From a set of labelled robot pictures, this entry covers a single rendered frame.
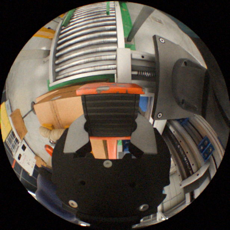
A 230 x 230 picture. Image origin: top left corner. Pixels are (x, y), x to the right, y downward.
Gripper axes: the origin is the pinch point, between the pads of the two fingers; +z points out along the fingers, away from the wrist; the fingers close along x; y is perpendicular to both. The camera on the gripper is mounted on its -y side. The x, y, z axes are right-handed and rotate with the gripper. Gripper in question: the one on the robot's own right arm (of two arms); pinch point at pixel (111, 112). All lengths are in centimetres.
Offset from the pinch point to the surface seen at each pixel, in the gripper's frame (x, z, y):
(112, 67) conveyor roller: -1, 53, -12
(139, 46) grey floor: 39, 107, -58
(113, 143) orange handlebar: 0.3, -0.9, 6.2
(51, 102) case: -25.7, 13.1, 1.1
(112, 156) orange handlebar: 0.1, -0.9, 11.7
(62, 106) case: -19.6, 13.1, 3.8
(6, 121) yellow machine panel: -754, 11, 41
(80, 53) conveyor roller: -27, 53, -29
